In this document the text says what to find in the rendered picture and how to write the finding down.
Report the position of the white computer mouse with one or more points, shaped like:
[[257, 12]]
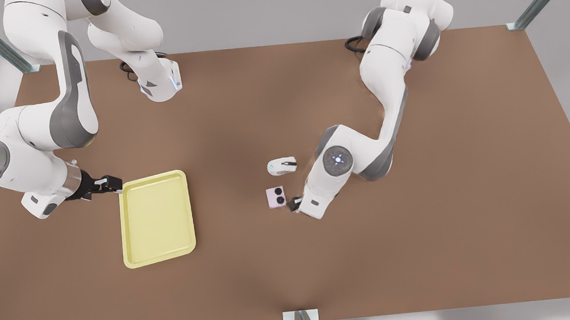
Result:
[[281, 166]]

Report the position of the pink box with black circles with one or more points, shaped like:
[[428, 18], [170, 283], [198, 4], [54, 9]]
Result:
[[276, 197]]

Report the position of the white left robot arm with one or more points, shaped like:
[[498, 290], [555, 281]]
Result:
[[384, 72]]

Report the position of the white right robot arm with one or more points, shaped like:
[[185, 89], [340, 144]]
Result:
[[37, 127]]

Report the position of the yellow rectangular tray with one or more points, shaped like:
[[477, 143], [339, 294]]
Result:
[[156, 219]]

